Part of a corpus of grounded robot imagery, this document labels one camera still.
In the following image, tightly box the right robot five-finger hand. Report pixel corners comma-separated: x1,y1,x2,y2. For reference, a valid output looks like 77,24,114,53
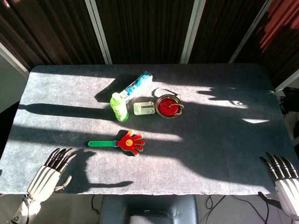
257,151,299,220

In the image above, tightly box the red round disc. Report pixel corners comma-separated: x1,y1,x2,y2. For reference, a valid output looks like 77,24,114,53
158,100,180,116

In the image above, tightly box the white partition post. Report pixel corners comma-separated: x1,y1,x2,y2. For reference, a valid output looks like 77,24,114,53
84,0,113,65
0,43,30,78
274,69,299,92
228,0,273,63
179,0,207,64

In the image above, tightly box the red green toy hand clapper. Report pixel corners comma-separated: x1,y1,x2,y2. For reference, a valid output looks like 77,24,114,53
88,129,146,156

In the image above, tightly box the black equipment pile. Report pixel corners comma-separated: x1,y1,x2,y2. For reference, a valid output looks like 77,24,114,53
278,86,299,115

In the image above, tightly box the stainless steel bowl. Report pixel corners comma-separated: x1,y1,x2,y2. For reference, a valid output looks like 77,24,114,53
155,94,185,118

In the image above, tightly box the green drink bottle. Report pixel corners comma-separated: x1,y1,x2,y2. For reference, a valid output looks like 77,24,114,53
110,92,128,122

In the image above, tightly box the black floor cable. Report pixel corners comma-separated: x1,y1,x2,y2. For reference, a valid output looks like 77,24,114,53
205,195,270,224
91,195,101,216

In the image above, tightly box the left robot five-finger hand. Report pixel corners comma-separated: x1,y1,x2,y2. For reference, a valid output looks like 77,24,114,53
26,147,77,203

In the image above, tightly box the short braided cord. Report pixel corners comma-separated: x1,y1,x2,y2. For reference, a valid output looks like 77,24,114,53
168,103,184,115

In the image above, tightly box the dark grey robot torso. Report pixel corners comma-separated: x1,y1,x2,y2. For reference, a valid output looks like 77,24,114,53
99,195,199,224

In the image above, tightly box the grey felt table cloth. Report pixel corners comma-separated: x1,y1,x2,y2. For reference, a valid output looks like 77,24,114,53
0,64,299,196

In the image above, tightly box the blue white toothpaste box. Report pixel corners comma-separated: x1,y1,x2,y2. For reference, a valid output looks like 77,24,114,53
119,71,154,104

